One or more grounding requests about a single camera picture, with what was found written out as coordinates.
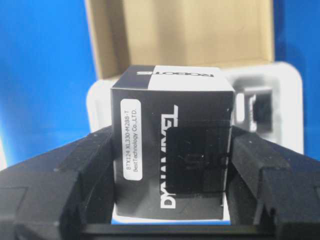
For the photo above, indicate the white plastic tray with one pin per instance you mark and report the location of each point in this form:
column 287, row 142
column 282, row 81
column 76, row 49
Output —
column 282, row 78

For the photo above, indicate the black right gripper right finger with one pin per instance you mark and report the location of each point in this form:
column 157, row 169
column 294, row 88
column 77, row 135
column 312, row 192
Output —
column 273, row 186

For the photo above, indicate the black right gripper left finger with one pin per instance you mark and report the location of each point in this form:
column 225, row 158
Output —
column 52, row 196

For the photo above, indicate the black Dynamixel box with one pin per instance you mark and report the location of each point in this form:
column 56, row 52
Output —
column 171, row 134

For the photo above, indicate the open brown cardboard box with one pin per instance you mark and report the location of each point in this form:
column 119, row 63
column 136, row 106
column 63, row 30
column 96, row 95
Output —
column 221, row 33

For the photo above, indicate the black box tray bottom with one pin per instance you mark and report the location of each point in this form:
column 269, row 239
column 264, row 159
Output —
column 254, row 109

